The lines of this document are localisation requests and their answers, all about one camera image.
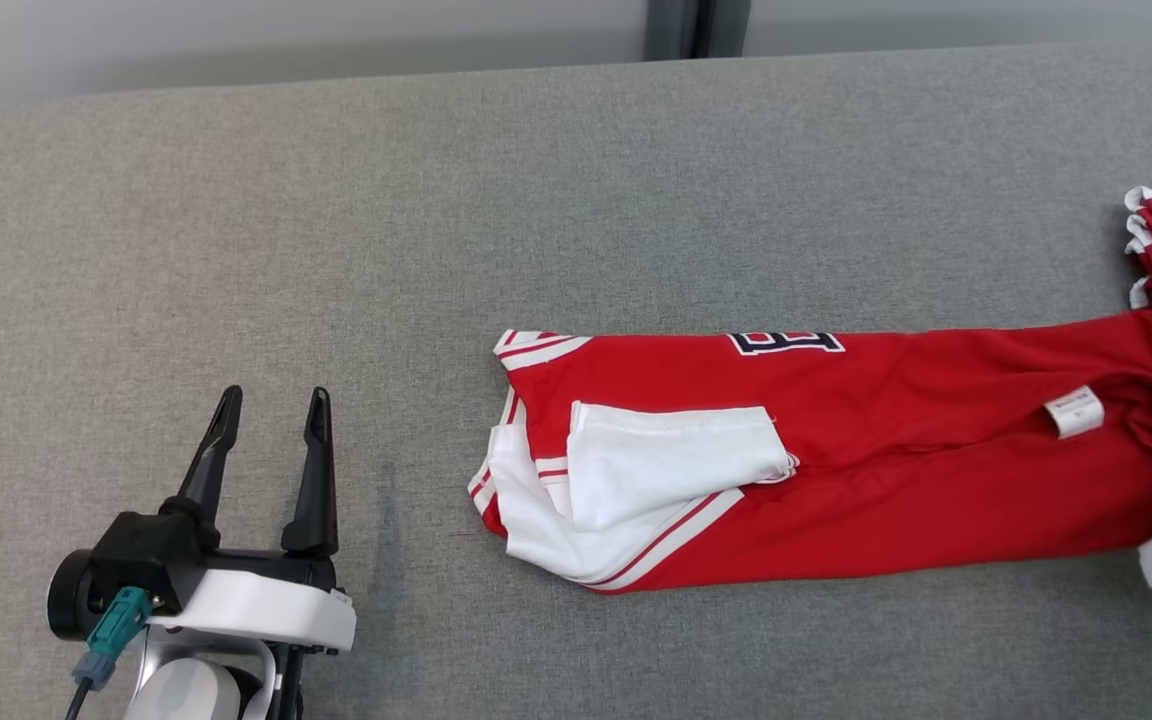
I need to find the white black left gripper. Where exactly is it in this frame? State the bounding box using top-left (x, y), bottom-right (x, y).
top-left (46, 385), bottom-right (358, 658)

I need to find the teal plug left camera cable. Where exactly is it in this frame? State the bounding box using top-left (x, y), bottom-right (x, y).
top-left (64, 587), bottom-right (153, 720)

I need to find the red white jersey shirt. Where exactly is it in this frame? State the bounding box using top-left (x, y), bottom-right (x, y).
top-left (466, 305), bottom-right (1152, 596)

